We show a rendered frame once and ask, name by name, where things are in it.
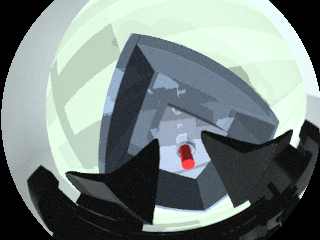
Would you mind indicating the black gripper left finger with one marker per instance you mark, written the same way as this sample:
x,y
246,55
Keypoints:
x,y
132,186

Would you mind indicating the red peg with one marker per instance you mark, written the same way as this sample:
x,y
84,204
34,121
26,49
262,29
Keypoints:
x,y
186,157

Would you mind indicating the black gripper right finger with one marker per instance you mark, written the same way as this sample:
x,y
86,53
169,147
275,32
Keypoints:
x,y
241,165

